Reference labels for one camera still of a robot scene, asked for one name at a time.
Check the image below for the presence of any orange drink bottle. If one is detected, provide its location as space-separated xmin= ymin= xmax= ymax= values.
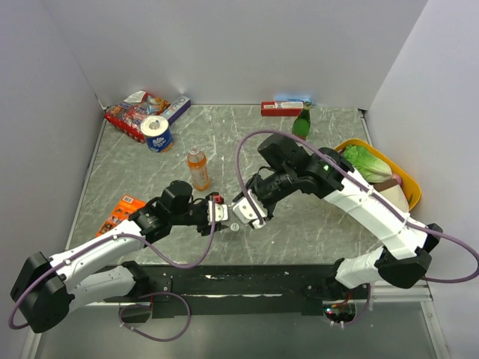
xmin=187 ymin=146 xmax=210 ymax=191

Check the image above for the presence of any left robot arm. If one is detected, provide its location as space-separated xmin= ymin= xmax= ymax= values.
xmin=8 ymin=180 xmax=228 ymax=334

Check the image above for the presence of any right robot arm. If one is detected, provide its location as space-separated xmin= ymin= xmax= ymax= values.
xmin=232 ymin=132 xmax=442 ymax=298

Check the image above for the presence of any green glass bottle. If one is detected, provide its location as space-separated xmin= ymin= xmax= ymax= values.
xmin=292 ymin=101 xmax=312 ymax=140

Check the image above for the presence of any orange snack box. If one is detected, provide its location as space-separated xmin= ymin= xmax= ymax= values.
xmin=96 ymin=194 xmax=146 ymax=237

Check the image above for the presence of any red box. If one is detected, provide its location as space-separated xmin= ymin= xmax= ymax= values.
xmin=260 ymin=101 xmax=303 ymax=117

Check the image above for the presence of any blue box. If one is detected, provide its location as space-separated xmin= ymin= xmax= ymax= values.
xmin=274 ymin=94 xmax=314 ymax=103

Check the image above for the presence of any toilet paper roll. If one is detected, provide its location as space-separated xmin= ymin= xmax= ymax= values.
xmin=140 ymin=116 xmax=174 ymax=153

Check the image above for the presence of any green lettuce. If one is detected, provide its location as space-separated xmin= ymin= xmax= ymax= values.
xmin=343 ymin=145 xmax=392 ymax=183

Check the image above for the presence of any purple white box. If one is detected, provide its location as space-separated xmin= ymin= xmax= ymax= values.
xmin=162 ymin=95 xmax=191 ymax=125

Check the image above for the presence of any red snack bag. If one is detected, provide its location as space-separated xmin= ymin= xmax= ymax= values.
xmin=104 ymin=90 xmax=171 ymax=143

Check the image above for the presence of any white paper cup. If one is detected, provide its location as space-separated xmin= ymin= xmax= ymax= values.
xmin=373 ymin=178 xmax=409 ymax=212

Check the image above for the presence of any yellow basket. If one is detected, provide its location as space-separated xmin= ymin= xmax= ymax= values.
xmin=335 ymin=138 xmax=421 ymax=210

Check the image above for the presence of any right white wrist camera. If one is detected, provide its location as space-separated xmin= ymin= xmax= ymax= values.
xmin=231 ymin=190 xmax=267 ymax=230

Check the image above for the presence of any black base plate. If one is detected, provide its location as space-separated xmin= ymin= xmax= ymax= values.
xmin=109 ymin=264 xmax=367 ymax=319

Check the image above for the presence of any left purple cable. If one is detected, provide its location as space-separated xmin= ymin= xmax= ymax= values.
xmin=7 ymin=220 xmax=218 ymax=342

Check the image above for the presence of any purple cable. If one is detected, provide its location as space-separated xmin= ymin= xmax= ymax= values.
xmin=235 ymin=129 xmax=479 ymax=327
xmin=7 ymin=220 xmax=218 ymax=342

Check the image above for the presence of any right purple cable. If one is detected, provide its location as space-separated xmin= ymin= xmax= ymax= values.
xmin=235 ymin=129 xmax=479 ymax=327

